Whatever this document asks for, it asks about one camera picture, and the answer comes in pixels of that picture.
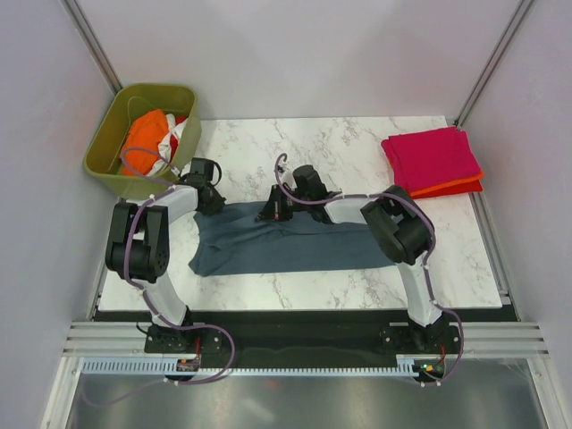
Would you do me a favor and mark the orange folded t-shirt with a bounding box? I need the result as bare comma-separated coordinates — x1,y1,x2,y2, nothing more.
409,172,484,199

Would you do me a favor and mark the white and red t-shirt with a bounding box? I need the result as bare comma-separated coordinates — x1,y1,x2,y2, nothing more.
147,114,188,176

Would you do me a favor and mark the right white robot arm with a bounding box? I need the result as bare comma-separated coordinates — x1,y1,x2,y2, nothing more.
258,154,447,352

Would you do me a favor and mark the white slotted cable duct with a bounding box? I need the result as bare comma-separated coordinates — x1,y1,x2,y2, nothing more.
80,355,418,377

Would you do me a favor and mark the blue-grey t-shirt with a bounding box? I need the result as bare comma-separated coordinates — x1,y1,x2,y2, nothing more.
189,202,394,277

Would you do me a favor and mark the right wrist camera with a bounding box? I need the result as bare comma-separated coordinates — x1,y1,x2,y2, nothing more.
274,165,296,192

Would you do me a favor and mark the magenta folded t-shirt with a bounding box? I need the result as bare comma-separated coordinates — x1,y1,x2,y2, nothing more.
381,127,482,194

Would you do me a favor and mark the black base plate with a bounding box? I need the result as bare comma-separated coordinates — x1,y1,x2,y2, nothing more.
95,306,517,369

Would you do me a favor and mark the red folded t-shirt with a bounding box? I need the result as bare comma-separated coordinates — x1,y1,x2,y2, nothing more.
413,180,483,199

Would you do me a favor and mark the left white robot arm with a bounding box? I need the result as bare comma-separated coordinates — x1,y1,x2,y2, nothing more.
105,158,225,353

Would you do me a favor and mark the olive green plastic bin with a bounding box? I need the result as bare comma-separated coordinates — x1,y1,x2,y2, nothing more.
83,83,202,200

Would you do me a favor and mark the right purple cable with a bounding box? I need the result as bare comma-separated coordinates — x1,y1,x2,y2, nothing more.
273,154,466,389

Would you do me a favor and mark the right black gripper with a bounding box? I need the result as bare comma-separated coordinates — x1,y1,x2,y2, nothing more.
256,184,310,223

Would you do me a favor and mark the orange t-shirt in bin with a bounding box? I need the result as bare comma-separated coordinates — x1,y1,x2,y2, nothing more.
122,109,174,176

